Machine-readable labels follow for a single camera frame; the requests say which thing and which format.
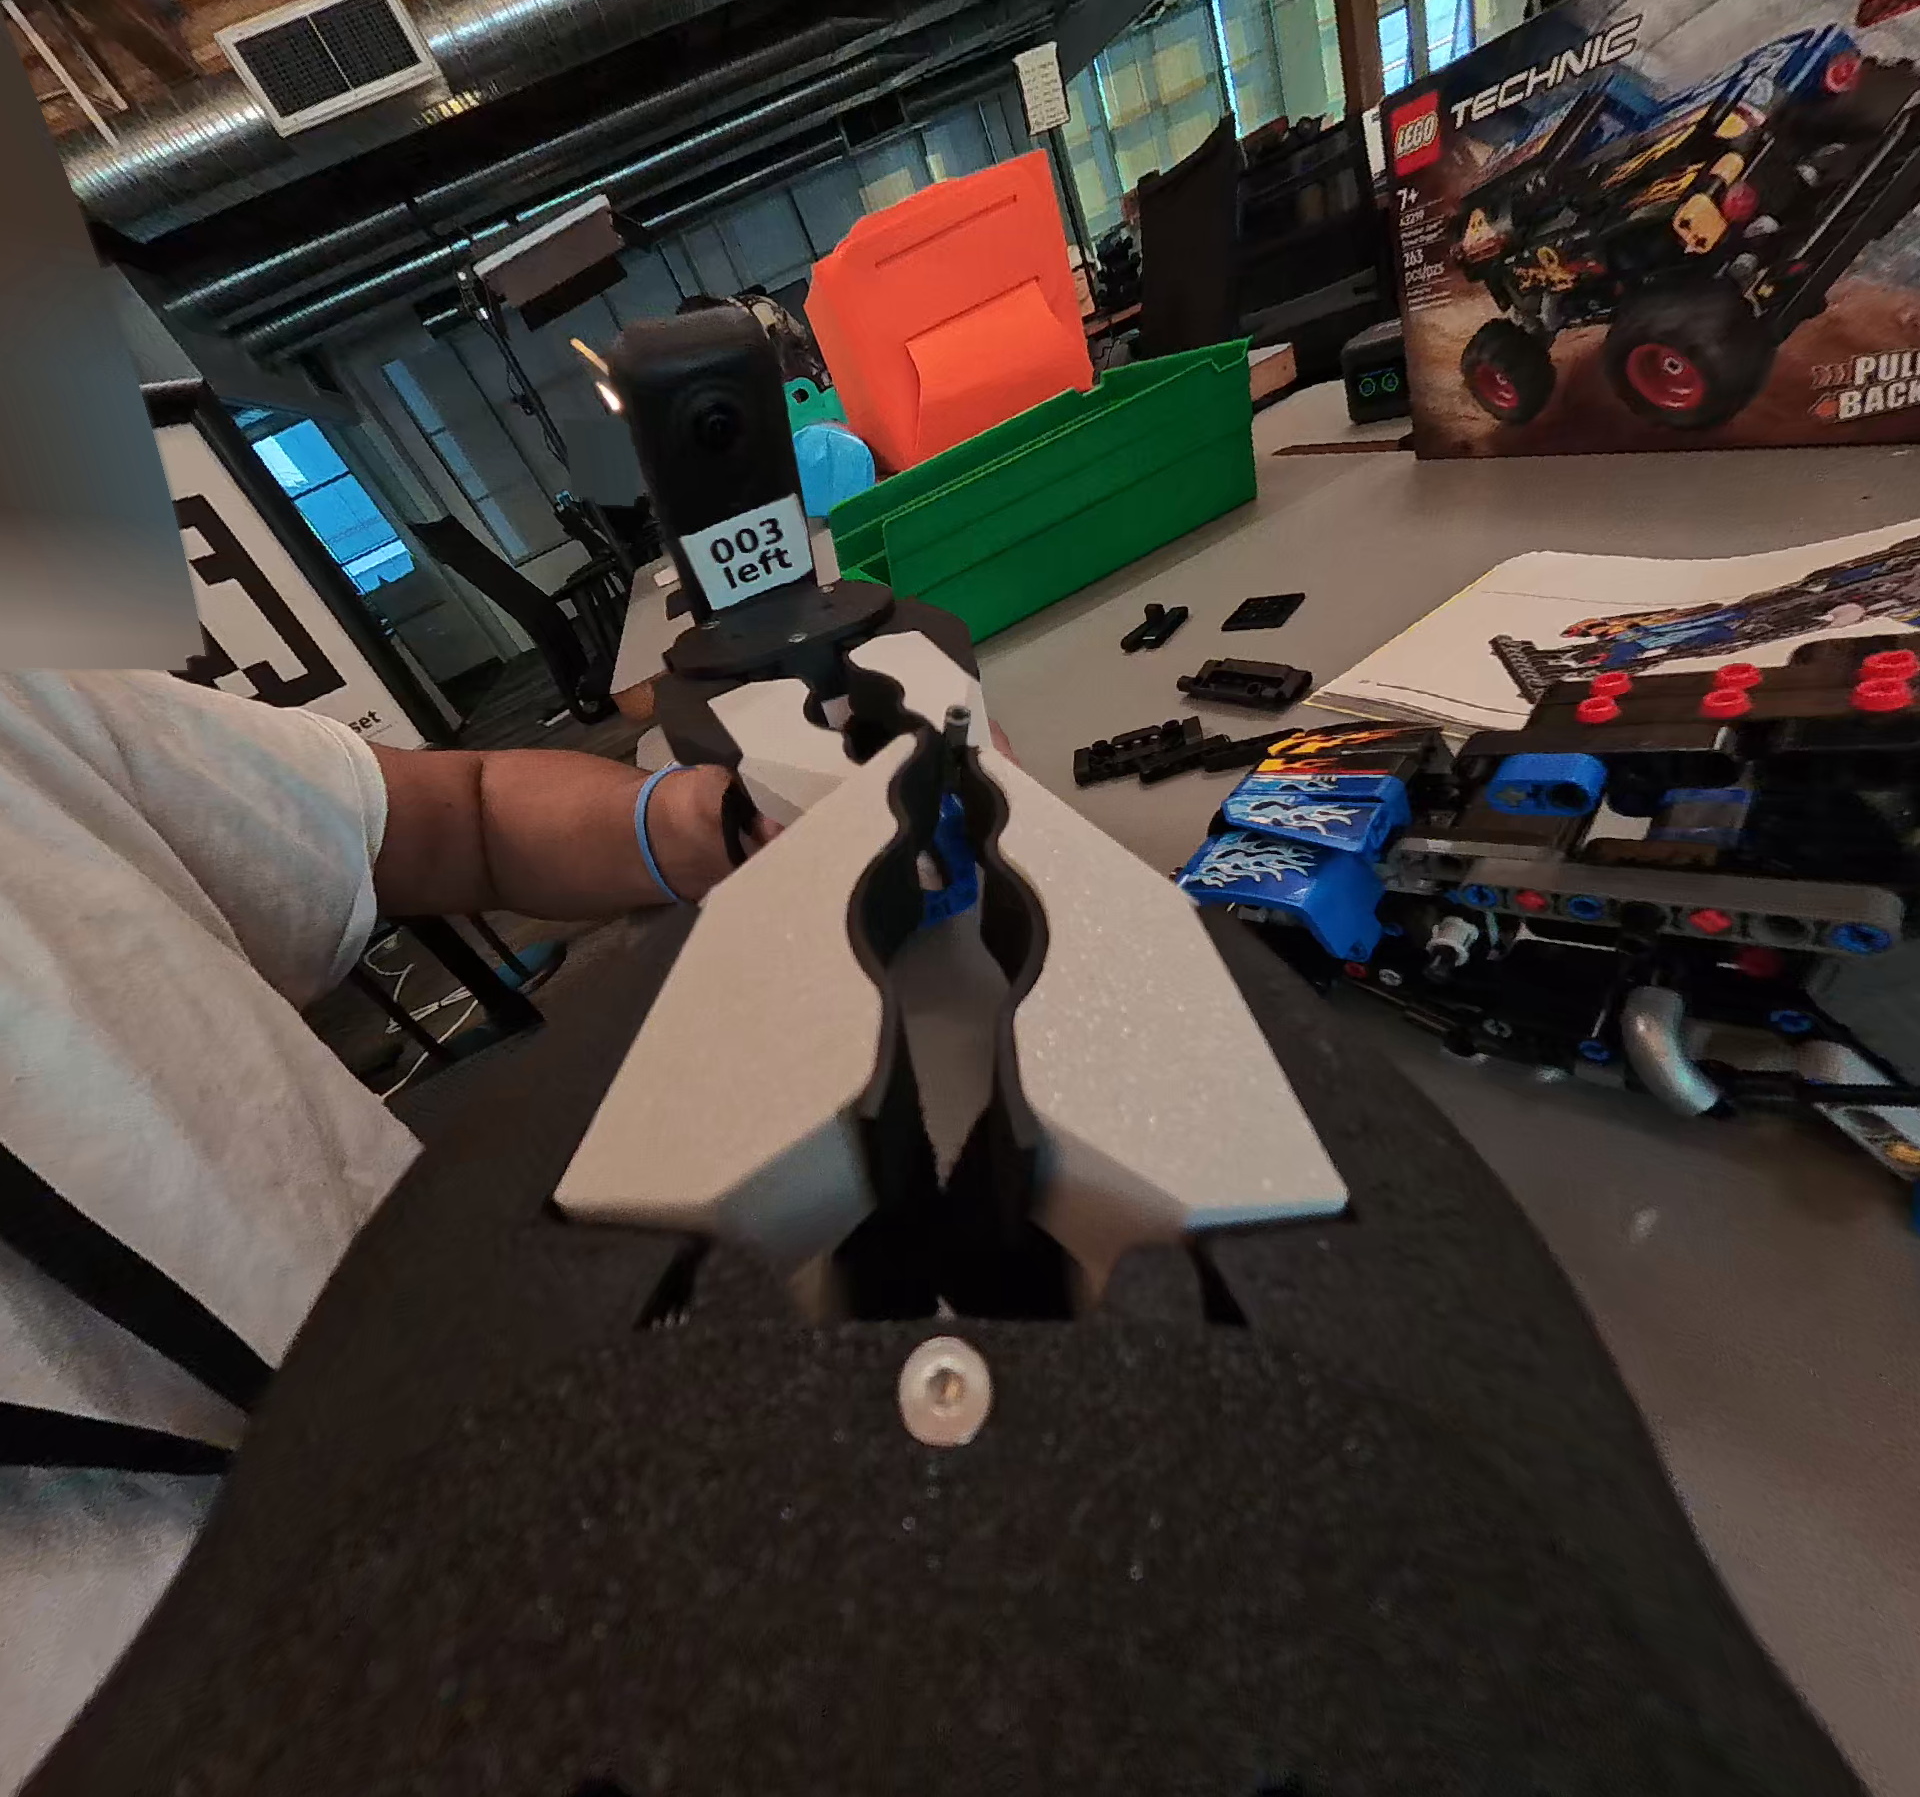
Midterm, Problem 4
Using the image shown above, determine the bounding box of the black lego frame piece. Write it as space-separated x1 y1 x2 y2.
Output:
1178 658 1316 708

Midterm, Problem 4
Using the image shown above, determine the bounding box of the orange plastic bin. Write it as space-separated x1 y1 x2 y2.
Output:
802 150 1098 476

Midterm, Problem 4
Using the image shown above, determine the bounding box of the person's left hand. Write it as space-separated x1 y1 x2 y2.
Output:
664 761 782 907

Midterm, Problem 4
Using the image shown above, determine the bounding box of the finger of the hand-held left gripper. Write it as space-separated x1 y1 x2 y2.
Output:
707 684 888 843
847 630 986 767

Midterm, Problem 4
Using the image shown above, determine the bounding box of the white vent grille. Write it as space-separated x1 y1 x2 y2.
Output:
215 0 443 137

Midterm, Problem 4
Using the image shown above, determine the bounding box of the lego instruction booklet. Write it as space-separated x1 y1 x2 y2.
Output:
1309 518 1920 740

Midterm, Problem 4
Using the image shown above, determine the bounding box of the green plastic bin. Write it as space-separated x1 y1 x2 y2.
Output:
829 341 1258 643

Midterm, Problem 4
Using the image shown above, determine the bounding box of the person's left forearm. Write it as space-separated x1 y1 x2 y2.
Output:
366 739 648 923

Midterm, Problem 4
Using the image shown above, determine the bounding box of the long black lego beam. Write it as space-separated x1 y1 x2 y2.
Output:
1070 719 1278 792

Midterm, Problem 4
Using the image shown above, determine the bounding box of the dark wooden chair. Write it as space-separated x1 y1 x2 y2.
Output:
407 481 633 734

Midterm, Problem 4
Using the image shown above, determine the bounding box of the light blue round object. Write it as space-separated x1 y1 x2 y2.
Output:
796 427 882 518

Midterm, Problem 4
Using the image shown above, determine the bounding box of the blue wristband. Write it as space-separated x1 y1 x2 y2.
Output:
633 761 693 907

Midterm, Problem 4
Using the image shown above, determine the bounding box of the dark office chair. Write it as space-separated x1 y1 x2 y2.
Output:
1137 119 1247 362

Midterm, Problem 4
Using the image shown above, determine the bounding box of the blue lego connector piece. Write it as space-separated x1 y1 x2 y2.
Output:
917 792 986 927

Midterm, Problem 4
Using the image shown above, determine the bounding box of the lego set box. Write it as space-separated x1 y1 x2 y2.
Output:
1377 0 1920 464

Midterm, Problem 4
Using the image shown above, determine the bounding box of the hanging light panel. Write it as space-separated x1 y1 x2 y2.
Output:
470 196 638 327

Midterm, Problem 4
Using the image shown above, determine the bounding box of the lego truck model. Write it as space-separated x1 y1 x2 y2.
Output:
1178 634 1920 1186

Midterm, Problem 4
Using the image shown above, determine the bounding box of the black strap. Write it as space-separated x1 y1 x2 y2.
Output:
0 1142 280 1477

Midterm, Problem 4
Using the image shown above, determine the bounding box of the black and white marker board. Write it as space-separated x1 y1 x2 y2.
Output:
143 377 449 756

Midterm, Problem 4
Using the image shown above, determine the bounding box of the person's white shirt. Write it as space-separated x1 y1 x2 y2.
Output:
0 668 425 1696

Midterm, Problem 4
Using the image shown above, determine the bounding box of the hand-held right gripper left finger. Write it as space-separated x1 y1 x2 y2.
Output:
551 734 953 1324

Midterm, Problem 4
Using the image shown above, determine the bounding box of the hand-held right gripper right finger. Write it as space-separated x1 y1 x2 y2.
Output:
951 740 1354 1309

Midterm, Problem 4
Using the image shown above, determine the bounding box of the small black device green display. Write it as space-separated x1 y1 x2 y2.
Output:
1338 322 1418 427

